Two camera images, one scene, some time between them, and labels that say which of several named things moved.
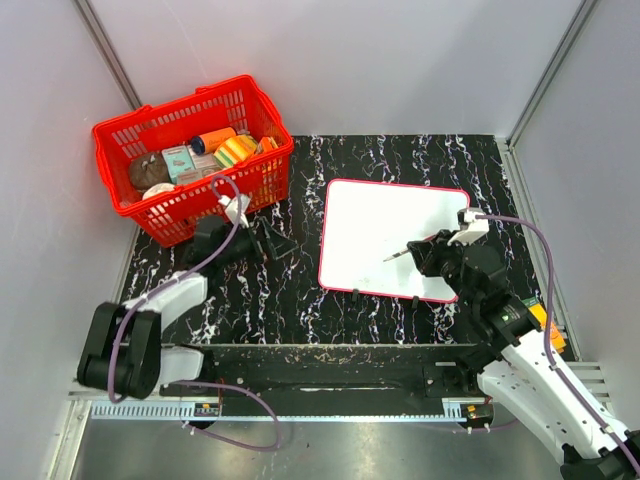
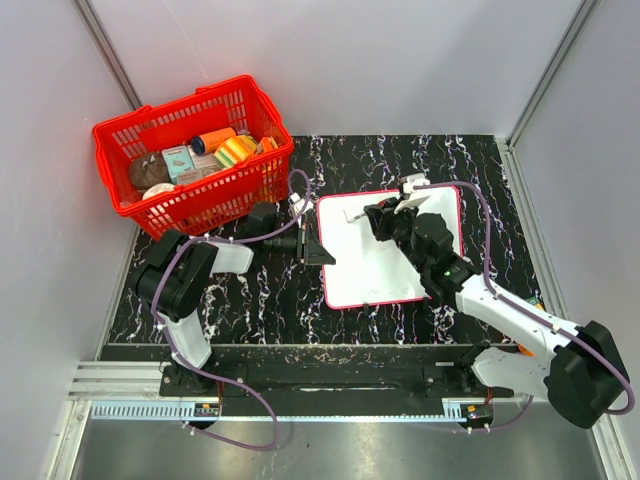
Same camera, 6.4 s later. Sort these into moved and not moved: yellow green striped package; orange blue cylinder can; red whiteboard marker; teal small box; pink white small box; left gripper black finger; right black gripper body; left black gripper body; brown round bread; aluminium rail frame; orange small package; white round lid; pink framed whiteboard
Moved: red whiteboard marker; left gripper black finger; pink framed whiteboard; left black gripper body; right black gripper body
Not moved: pink white small box; orange blue cylinder can; white round lid; brown round bread; yellow green striped package; orange small package; teal small box; aluminium rail frame
